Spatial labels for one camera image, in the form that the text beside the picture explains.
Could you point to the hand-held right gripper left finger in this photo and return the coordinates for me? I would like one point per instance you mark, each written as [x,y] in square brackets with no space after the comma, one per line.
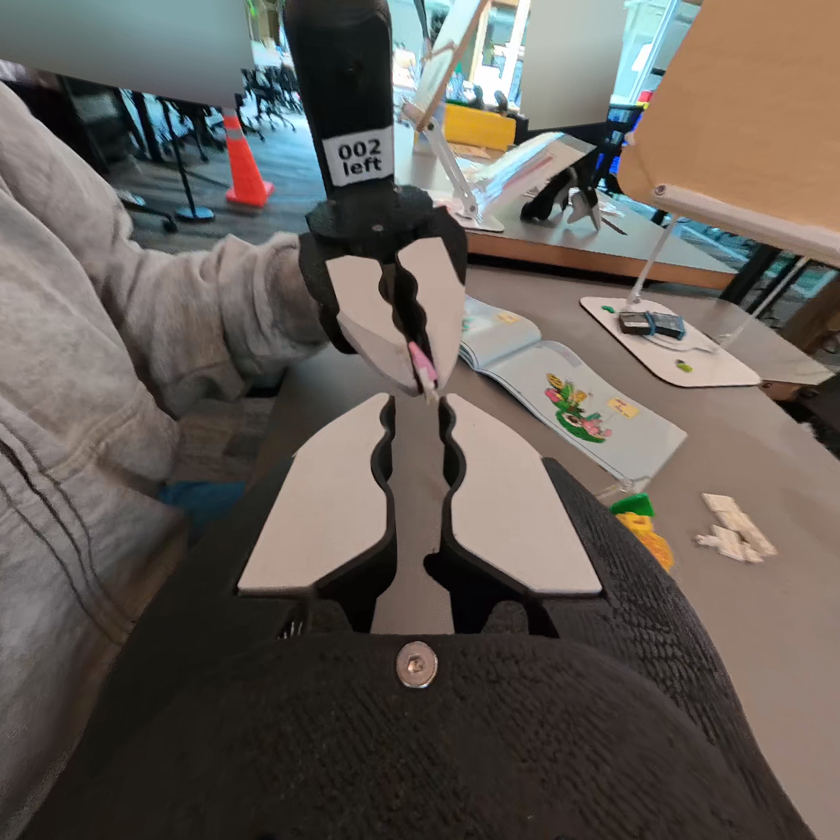
[315,505]

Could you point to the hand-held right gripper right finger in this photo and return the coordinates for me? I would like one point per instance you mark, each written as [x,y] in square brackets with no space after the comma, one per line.
[518,512]

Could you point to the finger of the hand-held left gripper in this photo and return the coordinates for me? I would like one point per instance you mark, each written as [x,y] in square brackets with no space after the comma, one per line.
[436,289]
[361,308]

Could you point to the pink and white lego piece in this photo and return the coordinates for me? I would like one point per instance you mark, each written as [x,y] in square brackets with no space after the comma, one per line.
[423,367]

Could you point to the person's left forearm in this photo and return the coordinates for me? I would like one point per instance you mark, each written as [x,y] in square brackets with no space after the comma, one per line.
[243,308]

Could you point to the lego instruction booklet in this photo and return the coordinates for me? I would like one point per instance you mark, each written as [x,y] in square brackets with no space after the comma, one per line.
[590,420]

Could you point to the white lego assembly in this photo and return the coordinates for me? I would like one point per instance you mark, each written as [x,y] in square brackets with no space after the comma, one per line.
[738,528]

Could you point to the group of black office chairs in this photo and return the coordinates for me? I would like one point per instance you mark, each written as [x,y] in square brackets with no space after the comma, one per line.
[269,95]

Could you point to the wooden board on white stand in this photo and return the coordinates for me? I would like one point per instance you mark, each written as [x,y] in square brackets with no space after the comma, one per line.
[741,98]
[439,59]

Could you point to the blue cloth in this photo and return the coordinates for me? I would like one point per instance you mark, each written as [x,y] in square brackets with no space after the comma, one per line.
[203,500]

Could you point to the orange traffic cone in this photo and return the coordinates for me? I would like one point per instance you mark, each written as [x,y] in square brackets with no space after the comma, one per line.
[246,170]

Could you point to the yellow box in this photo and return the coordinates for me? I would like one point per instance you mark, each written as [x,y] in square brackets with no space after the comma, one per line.
[479,126]

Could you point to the black and white device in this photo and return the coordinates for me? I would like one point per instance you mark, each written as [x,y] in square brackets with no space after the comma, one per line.
[564,190]

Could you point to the black pole stand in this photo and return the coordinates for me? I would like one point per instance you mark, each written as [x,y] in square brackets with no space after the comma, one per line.
[187,177]

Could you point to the black small box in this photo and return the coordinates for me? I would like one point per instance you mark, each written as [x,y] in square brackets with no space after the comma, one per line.
[635,323]

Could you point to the blue small box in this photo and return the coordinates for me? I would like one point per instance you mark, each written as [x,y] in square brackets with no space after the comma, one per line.
[669,326]

